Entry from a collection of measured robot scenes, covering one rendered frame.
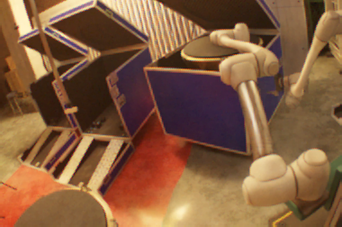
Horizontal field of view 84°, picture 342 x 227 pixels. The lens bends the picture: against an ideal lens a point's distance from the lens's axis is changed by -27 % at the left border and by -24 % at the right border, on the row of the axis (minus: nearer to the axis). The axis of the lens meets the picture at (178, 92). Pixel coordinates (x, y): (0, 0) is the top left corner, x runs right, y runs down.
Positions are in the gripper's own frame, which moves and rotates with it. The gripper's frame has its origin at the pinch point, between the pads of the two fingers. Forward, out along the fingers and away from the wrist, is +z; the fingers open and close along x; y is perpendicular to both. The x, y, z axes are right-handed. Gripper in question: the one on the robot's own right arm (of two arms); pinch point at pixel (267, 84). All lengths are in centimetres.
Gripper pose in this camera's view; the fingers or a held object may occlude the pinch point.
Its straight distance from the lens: 194.1
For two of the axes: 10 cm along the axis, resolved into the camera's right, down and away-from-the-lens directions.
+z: -5.7, 0.8, 8.2
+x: 1.4, 9.9, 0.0
